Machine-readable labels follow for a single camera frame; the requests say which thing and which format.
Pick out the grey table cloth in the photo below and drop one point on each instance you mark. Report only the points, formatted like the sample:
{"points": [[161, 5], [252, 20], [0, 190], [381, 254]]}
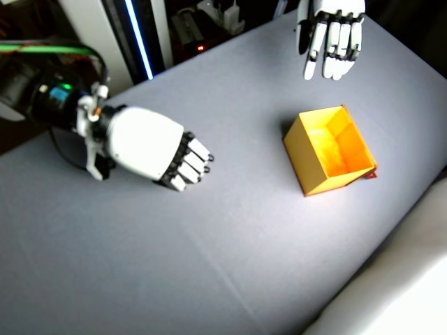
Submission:
{"points": [[174, 244]]}

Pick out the blue light strip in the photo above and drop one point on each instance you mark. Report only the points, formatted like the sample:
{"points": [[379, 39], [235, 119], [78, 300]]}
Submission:
{"points": [[139, 42]]}

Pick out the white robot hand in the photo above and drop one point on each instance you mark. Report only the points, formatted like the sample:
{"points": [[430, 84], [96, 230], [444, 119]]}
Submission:
{"points": [[335, 35], [143, 139]]}

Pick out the white plastic part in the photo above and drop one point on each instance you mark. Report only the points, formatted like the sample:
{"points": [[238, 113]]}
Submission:
{"points": [[227, 15]]}

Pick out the white pillar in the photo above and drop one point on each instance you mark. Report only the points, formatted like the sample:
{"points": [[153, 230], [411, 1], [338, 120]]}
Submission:
{"points": [[91, 35]]}

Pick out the red and yellow paper box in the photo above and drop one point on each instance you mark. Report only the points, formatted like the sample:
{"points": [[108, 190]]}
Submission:
{"points": [[307, 157]]}

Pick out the white backdrop sheet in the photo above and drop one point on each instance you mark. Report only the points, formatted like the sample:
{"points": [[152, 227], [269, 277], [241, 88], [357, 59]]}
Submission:
{"points": [[401, 279]]}

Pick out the black device with red light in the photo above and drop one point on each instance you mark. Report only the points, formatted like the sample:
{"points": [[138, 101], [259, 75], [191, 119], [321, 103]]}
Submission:
{"points": [[199, 49]]}

